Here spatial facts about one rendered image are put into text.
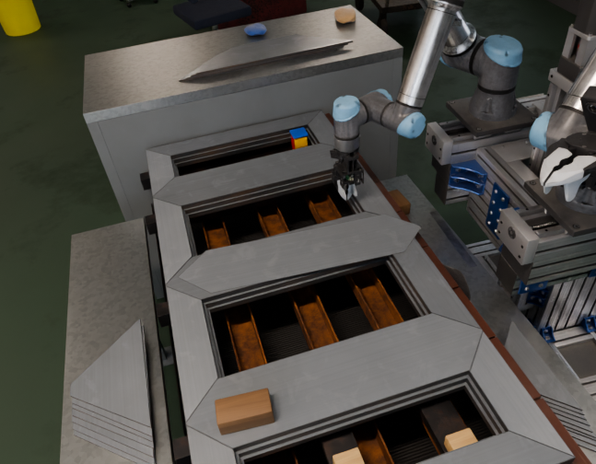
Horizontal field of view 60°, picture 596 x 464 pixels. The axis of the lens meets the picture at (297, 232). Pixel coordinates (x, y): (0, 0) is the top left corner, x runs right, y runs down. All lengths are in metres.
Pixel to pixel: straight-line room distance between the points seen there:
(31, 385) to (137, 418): 1.32
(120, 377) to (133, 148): 1.03
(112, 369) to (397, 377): 0.74
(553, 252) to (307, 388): 0.74
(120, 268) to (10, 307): 1.32
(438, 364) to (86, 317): 1.04
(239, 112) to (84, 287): 0.92
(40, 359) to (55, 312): 0.28
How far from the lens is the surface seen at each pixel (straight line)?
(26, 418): 2.56
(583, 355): 2.26
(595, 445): 1.48
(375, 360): 1.27
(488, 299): 1.68
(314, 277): 1.49
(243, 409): 1.17
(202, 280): 1.50
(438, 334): 1.33
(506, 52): 1.74
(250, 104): 2.15
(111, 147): 2.18
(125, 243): 1.89
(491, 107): 1.79
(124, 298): 1.70
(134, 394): 1.42
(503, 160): 1.79
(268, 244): 1.56
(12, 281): 3.20
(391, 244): 1.54
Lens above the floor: 1.92
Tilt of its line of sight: 41 degrees down
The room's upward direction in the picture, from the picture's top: 6 degrees counter-clockwise
